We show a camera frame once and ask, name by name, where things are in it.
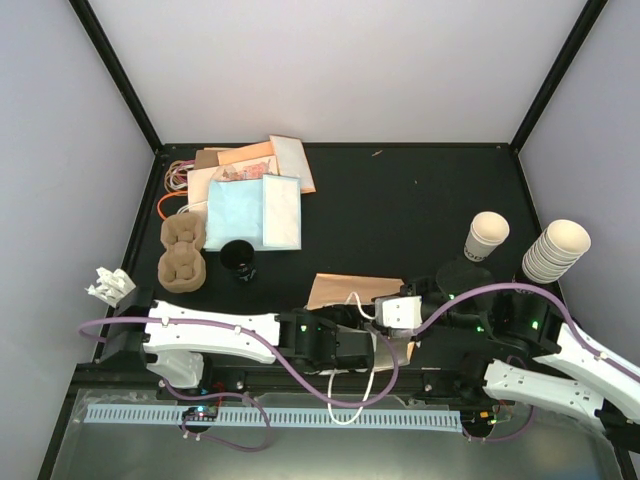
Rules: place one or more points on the bundle of bag handles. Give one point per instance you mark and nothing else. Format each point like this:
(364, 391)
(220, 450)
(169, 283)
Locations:
(175, 182)

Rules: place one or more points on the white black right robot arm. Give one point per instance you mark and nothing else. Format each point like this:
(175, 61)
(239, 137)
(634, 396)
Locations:
(484, 343)

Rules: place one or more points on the short white cup stack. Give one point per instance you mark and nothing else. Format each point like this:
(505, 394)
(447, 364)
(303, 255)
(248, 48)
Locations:
(487, 231)

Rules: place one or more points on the black enclosure frame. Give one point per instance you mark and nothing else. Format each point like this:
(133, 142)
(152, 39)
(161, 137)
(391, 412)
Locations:
(459, 159)

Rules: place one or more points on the brown paper takeout bag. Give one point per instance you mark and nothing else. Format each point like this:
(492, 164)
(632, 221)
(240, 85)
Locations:
(330, 290)

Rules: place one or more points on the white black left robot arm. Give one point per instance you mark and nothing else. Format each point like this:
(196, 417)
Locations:
(178, 343)

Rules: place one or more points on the tall white cup stack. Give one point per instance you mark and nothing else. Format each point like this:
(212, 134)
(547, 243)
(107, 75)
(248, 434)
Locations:
(555, 251)

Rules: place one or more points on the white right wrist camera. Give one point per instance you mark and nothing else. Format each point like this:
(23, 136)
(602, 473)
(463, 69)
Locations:
(397, 316)

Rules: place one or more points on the remaining black paper cup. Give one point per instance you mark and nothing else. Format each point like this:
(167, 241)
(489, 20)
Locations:
(238, 257)

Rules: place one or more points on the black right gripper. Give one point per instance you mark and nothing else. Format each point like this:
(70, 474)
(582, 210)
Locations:
(411, 287)

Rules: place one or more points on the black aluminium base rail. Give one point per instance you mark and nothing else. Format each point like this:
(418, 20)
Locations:
(420, 385)

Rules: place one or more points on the light blue cable duct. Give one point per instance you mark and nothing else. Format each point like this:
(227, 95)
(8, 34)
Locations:
(276, 417)

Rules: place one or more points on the brown white flat paper bag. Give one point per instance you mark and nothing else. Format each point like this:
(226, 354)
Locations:
(292, 161)

